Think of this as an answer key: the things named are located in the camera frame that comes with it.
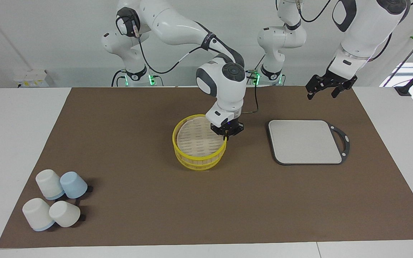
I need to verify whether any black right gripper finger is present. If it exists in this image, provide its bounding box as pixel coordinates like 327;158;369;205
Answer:
210;125;229;141
228;124;245;139

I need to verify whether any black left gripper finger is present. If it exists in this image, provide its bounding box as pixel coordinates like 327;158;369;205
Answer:
305;74;331;100
331;81;351;98

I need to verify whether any yellow steamer basket tier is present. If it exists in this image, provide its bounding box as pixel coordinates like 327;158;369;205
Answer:
172;114;228;160
175;148;226;172

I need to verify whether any grey cutting board dark rim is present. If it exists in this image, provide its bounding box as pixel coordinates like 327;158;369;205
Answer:
267;119;350;166

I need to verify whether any brown table mat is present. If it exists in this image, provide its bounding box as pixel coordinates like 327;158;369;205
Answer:
0;86;413;249

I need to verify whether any light blue cup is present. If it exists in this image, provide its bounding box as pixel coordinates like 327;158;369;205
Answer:
60;172;88;199

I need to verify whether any plain white cup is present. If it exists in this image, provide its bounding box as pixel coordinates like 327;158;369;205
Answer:
49;201;81;228

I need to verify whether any white cup with blue rim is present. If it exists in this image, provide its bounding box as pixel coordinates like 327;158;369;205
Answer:
22;198;55;231
35;169;65;200

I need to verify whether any white power box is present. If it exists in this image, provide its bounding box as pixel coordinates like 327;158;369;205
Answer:
14;70;49;88

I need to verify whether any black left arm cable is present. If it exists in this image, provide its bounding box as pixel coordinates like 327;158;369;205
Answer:
297;0;333;23

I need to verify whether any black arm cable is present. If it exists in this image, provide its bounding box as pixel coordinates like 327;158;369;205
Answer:
297;0;333;23
133;20;260;115

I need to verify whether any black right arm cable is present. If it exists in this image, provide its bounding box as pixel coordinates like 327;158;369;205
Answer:
133;20;260;115

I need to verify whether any black right base cable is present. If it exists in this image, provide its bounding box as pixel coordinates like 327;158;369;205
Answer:
111;69;127;87

